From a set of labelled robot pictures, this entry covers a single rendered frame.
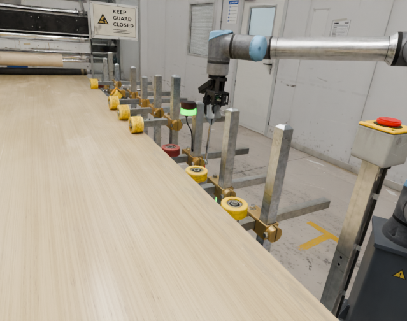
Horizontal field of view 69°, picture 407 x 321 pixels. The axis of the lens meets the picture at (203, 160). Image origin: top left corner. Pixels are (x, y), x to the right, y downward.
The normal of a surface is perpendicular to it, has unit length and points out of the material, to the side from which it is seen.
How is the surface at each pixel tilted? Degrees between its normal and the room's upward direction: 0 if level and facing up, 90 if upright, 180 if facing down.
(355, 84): 90
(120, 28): 90
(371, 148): 90
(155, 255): 0
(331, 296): 90
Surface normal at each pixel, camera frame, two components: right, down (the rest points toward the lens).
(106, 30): 0.46, 0.37
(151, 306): 0.07, -0.92
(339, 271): -0.88, 0.12
